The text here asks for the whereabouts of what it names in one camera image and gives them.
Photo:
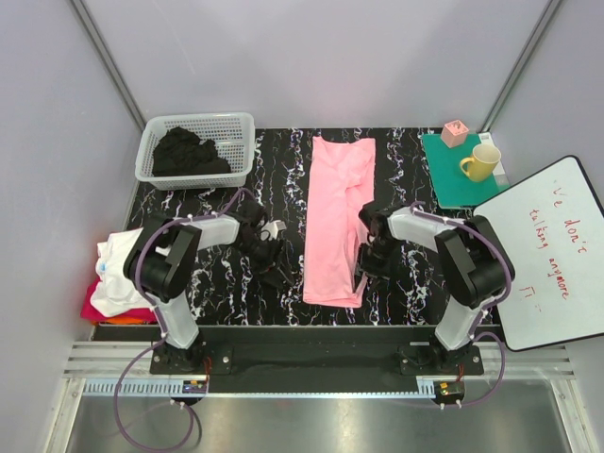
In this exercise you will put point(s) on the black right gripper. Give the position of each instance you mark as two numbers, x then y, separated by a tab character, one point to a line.
378	273

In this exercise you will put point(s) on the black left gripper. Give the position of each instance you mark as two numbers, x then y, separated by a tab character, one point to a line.
267	268

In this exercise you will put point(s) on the pink t shirt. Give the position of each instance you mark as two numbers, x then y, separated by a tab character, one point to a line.
342	178

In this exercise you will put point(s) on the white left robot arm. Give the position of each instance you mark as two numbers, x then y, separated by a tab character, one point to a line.
160	265

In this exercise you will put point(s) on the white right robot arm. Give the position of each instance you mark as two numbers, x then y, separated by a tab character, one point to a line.
477	270

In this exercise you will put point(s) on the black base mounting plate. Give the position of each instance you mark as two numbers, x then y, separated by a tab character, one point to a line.
312	347

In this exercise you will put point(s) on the green cutting mat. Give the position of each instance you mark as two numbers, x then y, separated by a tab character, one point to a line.
452	188

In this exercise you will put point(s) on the yellow mug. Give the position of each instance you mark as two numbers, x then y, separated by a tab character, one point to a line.
481	163

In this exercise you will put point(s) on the pink cube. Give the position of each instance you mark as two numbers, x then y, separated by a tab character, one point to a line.
454	133

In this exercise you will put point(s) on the white plastic basket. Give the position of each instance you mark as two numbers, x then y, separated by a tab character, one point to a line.
234	137

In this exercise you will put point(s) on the black t shirt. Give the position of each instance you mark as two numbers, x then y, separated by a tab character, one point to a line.
182	153

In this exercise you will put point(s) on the white folded t shirt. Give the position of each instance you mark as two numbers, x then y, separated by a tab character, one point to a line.
115	294

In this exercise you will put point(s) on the orange folded t shirt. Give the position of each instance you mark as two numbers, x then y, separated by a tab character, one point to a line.
122	321

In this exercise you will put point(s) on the white whiteboard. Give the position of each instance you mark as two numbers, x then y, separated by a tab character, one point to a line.
551	227

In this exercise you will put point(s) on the white slotted cable duct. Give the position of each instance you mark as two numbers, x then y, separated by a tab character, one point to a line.
185	388

